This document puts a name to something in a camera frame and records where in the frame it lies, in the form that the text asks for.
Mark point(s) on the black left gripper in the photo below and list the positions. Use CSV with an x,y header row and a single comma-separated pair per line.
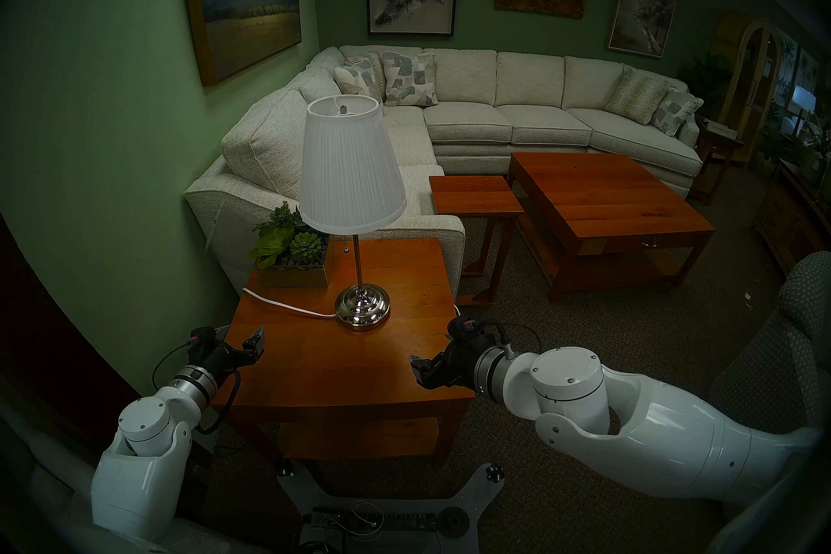
x,y
221,358

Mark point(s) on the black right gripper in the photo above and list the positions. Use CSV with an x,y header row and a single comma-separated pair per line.
x,y
458,364

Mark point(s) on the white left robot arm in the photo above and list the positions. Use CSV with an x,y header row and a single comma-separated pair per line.
x,y
146,462

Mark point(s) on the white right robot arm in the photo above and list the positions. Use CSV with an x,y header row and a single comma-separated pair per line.
x,y
649,429

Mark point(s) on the chrome lamp with white shade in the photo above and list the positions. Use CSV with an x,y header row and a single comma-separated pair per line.
x,y
350,170

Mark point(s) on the background lamp white shade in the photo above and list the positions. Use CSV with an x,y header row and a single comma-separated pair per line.
x,y
802,101

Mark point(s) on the cherry wood end table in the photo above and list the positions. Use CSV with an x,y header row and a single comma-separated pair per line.
x,y
337,377

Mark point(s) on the succulent planter box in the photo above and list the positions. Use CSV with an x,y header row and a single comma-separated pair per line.
x,y
292,260

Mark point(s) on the robot mobile base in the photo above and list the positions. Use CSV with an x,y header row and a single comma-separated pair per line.
x,y
389,520

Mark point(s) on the narrow cherry side table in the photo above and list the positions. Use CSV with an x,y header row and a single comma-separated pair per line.
x,y
474,196

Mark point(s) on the cherry wood coffee table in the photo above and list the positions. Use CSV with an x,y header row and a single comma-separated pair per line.
x,y
604,196

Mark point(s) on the cream sectional sofa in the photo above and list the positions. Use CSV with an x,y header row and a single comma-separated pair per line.
x,y
474,124

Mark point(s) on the small patchwork throw pillow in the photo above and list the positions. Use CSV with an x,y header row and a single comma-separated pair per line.
x,y
675,111
354,80

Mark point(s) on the large patchwork throw pillow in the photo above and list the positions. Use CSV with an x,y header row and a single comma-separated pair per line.
x,y
409,79

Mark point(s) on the striped beige throw pillow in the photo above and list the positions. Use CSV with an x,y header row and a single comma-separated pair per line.
x,y
635,95
375,66

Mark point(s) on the dark wood end table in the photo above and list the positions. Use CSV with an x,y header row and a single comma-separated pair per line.
x,y
714,144

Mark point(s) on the green dotted armchair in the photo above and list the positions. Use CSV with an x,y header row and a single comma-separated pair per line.
x,y
805,312

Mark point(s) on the wooden dresser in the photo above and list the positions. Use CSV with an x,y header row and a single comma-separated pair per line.
x,y
789,221

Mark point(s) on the dark potted plant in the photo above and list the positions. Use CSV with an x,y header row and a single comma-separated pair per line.
x,y
704,79

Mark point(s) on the framed tree painting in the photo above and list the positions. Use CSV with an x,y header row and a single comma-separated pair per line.
x,y
644,7

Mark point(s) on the arched wooden display cabinet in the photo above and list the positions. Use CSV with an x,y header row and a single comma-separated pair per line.
x,y
730,72

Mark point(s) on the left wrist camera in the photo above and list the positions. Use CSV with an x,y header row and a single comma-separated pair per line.
x,y
201,340

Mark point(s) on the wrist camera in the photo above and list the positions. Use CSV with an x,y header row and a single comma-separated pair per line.
x,y
466,327
201,340

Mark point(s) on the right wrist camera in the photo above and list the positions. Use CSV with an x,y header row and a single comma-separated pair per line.
x,y
466,327

